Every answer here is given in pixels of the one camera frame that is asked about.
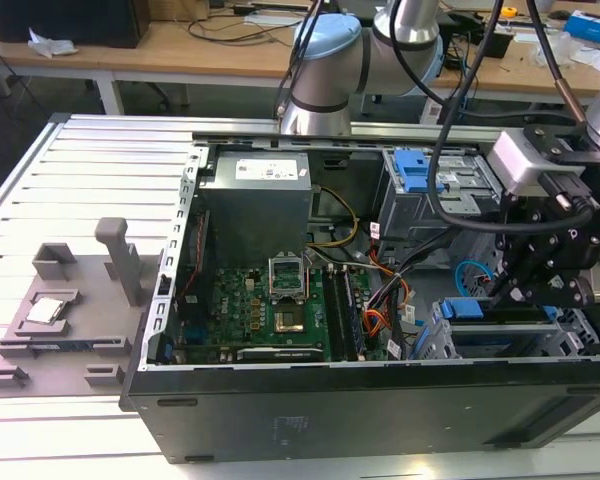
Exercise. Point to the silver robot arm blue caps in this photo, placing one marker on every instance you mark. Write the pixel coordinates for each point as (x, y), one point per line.
(330, 65)

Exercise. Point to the metal disk bay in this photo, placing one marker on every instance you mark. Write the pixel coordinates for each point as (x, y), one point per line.
(575, 335)

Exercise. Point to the blue cardboard box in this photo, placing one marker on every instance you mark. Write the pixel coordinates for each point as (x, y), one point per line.
(592, 25)

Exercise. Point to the wooden desk white legs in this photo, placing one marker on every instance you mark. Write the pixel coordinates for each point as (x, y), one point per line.
(180, 57)

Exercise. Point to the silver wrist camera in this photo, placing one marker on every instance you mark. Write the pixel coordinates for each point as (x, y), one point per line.
(520, 160)

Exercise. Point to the small black device box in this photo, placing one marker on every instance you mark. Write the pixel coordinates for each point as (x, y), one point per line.
(500, 45)

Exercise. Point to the black PC case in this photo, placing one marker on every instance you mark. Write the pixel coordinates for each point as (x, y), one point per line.
(330, 415)

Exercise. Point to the silver CPU chip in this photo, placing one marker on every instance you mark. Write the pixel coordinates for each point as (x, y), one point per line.
(44, 310)

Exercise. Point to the grey power supply unit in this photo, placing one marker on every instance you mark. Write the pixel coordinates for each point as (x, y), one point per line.
(260, 200)

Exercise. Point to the black graphics card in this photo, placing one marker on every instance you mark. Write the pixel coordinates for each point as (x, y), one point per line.
(280, 354)

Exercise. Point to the black box on desk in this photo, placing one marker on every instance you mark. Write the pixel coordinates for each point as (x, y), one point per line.
(65, 20)

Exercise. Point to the clear plastic bag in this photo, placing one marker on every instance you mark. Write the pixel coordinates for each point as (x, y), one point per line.
(562, 47)

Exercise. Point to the CPU socket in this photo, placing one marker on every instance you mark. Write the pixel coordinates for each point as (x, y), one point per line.
(286, 277)

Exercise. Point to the white crumpled plastic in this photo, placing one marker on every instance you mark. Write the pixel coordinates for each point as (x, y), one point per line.
(52, 45)

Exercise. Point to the green motherboard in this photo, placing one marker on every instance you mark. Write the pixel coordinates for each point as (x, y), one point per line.
(240, 310)

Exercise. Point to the grey parts rack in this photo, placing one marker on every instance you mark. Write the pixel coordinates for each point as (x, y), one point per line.
(95, 320)

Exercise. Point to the wooden desk with clutter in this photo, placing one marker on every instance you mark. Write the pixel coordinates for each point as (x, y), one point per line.
(520, 75)

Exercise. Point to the hard disk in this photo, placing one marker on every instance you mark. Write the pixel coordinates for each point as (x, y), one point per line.
(462, 309)

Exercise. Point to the metal drive cage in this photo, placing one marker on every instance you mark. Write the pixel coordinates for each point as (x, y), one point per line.
(410, 215)

